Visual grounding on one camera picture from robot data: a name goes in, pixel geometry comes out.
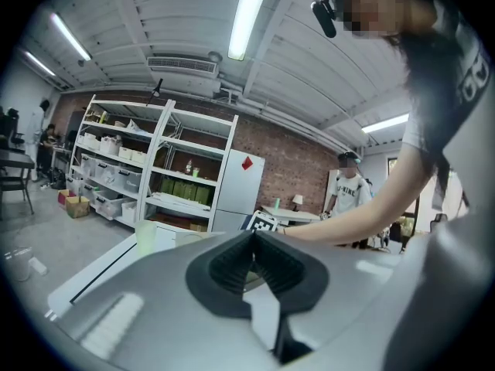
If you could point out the person's right forearm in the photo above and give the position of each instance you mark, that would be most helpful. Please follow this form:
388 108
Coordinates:
340 230

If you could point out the white metal shelving rack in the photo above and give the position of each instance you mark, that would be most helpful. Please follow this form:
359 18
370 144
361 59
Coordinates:
116 130
193 145

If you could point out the white refrigerator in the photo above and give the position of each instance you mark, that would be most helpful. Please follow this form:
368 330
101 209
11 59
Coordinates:
239 191

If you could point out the black office chair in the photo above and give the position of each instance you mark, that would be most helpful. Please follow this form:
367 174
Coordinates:
439 222

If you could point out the long ceiling light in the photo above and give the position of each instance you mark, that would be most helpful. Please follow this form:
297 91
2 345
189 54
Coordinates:
39 63
249 18
384 123
69 36

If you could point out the small table lamp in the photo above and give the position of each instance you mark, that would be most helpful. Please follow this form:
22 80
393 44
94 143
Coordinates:
299 201

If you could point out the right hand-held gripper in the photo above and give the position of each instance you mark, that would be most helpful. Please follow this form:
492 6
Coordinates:
262 222

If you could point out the person's printed white t-shirt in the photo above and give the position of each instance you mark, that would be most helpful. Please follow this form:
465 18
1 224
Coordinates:
464 130

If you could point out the black metal chair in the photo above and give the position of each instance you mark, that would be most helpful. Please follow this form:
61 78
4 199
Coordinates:
15 160

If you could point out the long red carton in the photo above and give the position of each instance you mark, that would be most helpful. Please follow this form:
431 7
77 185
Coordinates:
181 222

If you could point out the white desk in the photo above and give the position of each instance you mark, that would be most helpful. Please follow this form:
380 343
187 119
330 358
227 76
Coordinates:
294 215

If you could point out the red cardboard box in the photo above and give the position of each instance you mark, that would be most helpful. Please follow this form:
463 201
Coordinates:
63 197

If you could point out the row of green boxes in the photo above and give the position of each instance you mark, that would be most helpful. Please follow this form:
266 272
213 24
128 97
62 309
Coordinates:
185 191

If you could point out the yellow cardboard box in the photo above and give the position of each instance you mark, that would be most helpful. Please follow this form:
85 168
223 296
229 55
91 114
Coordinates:
77 207

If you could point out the row of clear storage bins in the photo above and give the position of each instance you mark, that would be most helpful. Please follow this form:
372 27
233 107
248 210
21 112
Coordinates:
112 180

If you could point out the white power strip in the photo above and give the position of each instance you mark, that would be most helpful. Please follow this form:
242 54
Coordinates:
38 266

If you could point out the person's head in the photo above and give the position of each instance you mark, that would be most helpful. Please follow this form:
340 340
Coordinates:
414 14

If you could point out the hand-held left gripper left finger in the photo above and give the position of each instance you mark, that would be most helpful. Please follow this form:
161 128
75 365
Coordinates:
162 303

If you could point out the ceiling air conditioner vent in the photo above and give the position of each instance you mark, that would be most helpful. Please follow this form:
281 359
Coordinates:
181 66

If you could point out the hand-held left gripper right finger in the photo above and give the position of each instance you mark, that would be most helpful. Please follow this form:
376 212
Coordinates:
340 303

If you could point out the translucent pale green cup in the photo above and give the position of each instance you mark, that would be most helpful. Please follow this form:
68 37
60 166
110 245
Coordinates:
146 236

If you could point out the black head-mounted camera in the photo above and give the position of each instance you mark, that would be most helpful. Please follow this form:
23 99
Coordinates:
324 18

